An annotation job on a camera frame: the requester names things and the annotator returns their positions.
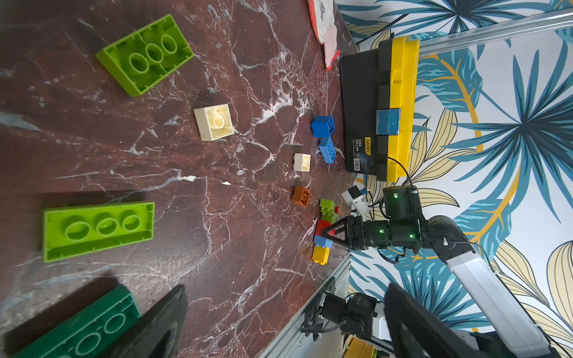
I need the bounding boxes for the cream square brick large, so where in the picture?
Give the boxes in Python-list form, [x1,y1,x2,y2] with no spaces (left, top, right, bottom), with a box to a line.
[193,104,234,142]

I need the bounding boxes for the small orange brick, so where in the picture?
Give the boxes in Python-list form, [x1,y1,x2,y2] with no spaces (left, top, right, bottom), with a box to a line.
[292,186,310,208]

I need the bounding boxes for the yellow square brick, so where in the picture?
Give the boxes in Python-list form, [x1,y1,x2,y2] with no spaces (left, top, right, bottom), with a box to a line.
[312,246,331,265]

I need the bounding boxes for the small cream brick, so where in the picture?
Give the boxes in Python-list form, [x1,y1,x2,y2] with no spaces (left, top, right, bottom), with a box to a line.
[293,153,311,172]

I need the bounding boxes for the yellow black toolbox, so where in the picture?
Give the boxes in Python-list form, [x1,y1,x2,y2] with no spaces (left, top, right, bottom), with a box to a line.
[340,37,420,182]

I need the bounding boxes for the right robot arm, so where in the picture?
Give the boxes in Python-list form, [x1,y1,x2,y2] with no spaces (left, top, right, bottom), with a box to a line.
[321,185,558,357]

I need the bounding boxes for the right aluminium post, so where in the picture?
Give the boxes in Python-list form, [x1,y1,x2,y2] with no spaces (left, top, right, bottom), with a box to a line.
[419,8,572,57]

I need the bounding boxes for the aluminium front rail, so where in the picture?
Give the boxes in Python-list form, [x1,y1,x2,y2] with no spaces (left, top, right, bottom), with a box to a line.
[259,257,351,357]

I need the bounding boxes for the dark blue square brick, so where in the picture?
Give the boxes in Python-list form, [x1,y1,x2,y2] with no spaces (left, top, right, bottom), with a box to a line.
[311,116,336,138]

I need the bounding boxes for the red brick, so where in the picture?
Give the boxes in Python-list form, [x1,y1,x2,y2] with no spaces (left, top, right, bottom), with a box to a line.
[315,219,335,238]

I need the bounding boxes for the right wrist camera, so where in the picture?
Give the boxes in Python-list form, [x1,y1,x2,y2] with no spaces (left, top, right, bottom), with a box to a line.
[342,186,369,217]

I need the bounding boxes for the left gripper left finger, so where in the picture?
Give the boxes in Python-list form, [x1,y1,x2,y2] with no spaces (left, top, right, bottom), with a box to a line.
[99,284,188,357]

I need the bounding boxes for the light green square brick front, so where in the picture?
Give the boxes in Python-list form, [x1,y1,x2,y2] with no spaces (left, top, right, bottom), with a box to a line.
[319,198,336,213]

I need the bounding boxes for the red white work glove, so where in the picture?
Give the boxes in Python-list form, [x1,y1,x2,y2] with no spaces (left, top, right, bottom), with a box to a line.
[307,0,340,71]

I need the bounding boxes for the dark green long brick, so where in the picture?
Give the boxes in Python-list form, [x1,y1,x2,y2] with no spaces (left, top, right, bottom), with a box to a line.
[15,285,141,357]

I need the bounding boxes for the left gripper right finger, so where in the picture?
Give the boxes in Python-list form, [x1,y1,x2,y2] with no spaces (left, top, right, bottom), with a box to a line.
[384,283,480,357]

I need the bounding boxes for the blue long brick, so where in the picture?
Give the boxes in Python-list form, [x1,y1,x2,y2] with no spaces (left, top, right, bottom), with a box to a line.
[313,235,334,249]

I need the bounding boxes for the light green long brick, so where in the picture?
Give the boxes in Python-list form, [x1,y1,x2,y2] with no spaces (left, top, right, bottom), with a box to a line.
[95,15,195,97]
[43,202,155,263]

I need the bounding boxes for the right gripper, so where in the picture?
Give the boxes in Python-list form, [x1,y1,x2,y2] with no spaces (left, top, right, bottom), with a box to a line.
[321,186,422,251]

